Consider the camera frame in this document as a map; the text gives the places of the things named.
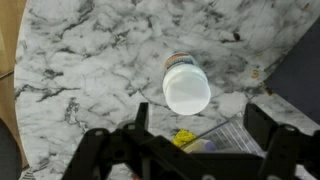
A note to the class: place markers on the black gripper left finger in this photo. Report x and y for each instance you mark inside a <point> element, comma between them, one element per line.
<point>100,150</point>

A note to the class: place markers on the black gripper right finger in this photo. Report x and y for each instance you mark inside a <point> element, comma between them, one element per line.
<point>286,150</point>

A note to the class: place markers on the white bottle with white lid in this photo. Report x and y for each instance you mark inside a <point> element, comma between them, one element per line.
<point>186,90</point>

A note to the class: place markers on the navy cardboard box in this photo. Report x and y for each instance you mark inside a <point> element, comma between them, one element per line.
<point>296,73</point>

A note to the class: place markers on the clear plastic container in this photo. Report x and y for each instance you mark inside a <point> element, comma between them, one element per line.
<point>230,138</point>

